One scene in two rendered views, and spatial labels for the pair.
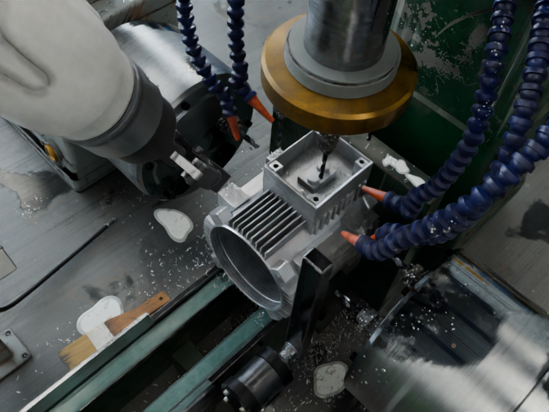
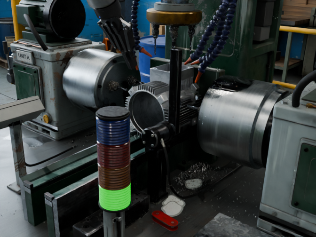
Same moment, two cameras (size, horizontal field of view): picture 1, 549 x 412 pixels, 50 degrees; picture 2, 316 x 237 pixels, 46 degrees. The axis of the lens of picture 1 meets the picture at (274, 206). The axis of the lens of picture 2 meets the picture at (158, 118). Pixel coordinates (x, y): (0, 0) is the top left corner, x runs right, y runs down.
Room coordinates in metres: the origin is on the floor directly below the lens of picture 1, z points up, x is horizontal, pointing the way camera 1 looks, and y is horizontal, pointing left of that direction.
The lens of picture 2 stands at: (-0.72, 0.02, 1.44)
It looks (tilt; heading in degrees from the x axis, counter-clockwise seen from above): 21 degrees down; 359
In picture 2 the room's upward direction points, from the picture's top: 1 degrees clockwise
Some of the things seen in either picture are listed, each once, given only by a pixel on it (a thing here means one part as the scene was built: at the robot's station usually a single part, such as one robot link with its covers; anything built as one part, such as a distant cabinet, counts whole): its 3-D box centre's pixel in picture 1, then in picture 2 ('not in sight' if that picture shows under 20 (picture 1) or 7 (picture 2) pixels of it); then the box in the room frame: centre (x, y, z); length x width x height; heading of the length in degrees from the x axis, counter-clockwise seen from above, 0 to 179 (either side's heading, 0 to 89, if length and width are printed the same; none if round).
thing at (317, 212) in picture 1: (316, 179); (171, 77); (0.53, -0.06, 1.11); 0.12 x 0.11 x 0.07; 140
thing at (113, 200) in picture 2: not in sight; (114, 193); (-0.11, 0.08, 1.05); 0.06 x 0.06 x 0.04
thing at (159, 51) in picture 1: (146, 95); (94, 80); (0.72, 0.24, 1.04); 0.37 x 0.25 x 0.25; 50
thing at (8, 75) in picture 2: not in sight; (16, 63); (0.89, 0.60, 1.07); 0.08 x 0.07 x 0.20; 140
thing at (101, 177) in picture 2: not in sight; (114, 171); (-0.11, 0.08, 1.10); 0.06 x 0.06 x 0.04
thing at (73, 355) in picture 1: (117, 328); not in sight; (0.39, 0.25, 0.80); 0.21 x 0.05 x 0.01; 135
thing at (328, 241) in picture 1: (291, 230); (164, 106); (0.50, -0.03, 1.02); 0.20 x 0.19 x 0.19; 140
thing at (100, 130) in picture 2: not in sight; (113, 127); (-0.11, 0.08, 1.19); 0.06 x 0.06 x 0.04
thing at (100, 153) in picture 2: not in sight; (114, 150); (-0.11, 0.08, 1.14); 0.06 x 0.06 x 0.04
